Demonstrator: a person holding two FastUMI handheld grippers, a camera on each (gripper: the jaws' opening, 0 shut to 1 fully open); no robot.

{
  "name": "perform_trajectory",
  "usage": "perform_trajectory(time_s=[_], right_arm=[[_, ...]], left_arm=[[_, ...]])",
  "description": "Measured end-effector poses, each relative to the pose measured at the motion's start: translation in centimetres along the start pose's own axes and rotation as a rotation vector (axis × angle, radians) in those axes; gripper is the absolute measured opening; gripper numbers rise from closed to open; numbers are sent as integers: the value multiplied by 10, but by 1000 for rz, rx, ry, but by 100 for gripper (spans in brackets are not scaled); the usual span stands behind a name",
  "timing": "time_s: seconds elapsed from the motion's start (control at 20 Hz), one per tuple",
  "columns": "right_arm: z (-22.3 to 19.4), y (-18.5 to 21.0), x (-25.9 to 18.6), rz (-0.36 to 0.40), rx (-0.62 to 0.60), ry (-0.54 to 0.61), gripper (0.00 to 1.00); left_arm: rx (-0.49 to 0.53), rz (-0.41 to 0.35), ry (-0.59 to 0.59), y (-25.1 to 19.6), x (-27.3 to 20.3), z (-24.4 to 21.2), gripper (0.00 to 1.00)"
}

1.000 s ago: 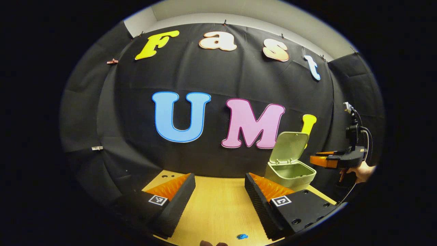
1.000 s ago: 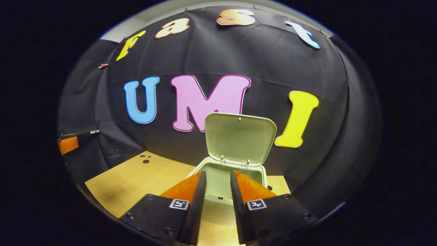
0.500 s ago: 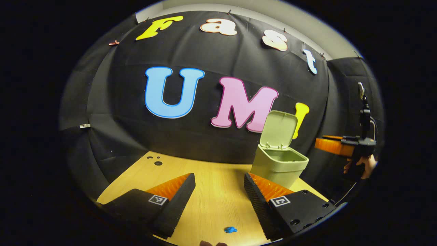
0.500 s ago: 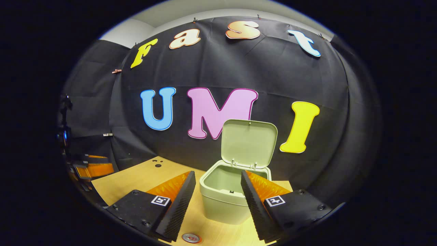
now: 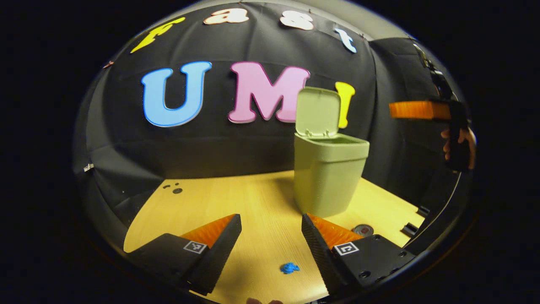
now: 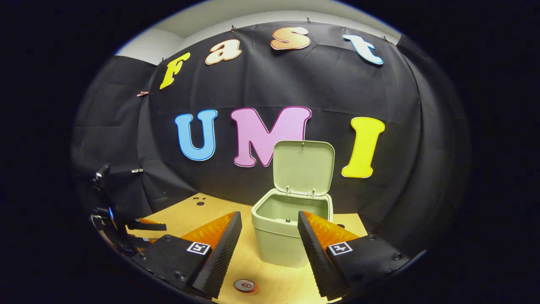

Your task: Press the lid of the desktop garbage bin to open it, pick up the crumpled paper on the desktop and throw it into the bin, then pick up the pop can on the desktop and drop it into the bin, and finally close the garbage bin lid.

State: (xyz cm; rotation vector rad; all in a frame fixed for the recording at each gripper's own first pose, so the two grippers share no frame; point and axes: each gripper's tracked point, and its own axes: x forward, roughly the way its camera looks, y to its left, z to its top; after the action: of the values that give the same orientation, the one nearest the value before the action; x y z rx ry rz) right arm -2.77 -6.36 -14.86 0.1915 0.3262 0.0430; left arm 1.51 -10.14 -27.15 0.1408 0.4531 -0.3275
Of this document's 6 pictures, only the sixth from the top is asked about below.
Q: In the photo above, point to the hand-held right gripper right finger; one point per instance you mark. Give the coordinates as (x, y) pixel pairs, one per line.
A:
(316, 257)

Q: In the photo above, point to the wooden desktop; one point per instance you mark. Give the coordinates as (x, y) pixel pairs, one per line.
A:
(244, 270)

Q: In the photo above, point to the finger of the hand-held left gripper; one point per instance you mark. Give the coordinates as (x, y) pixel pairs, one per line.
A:
(148, 243)
(147, 226)

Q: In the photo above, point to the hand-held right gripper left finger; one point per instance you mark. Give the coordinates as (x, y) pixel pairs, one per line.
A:
(219, 257)

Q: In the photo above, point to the green desktop garbage bin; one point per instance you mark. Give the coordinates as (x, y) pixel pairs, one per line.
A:
(282, 236)

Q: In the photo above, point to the red pop can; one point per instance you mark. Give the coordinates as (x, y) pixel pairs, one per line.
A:
(245, 286)

